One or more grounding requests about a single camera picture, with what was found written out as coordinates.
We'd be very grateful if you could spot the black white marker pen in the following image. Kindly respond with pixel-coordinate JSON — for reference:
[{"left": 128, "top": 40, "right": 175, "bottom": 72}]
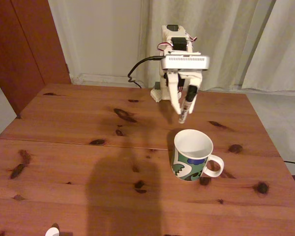
[{"left": 177, "top": 85, "right": 198, "bottom": 124}]

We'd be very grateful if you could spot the white fabric curtain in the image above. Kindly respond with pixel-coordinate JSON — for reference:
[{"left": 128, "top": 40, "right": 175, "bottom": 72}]
[
  {"left": 137, "top": 0, "right": 276, "bottom": 91},
  {"left": 240, "top": 0, "right": 295, "bottom": 92}
]

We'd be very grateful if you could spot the white mug green blue pattern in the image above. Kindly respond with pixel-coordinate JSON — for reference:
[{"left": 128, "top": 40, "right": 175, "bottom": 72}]
[{"left": 171, "top": 129, "right": 225, "bottom": 182}]

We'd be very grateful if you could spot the brown wooden cabinet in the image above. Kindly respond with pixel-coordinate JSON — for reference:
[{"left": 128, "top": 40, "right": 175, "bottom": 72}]
[{"left": 0, "top": 0, "right": 72, "bottom": 119}]

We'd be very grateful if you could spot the red white servo wire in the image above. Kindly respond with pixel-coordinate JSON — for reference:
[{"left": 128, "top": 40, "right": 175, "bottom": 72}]
[{"left": 157, "top": 33, "right": 199, "bottom": 53}]

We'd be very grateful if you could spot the silver camera box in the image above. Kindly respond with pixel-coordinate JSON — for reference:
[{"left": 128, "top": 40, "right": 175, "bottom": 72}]
[{"left": 160, "top": 55, "right": 211, "bottom": 72}]

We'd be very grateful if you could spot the black camera cable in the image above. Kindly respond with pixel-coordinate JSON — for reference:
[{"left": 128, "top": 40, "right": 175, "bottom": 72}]
[{"left": 127, "top": 56, "right": 167, "bottom": 89}]

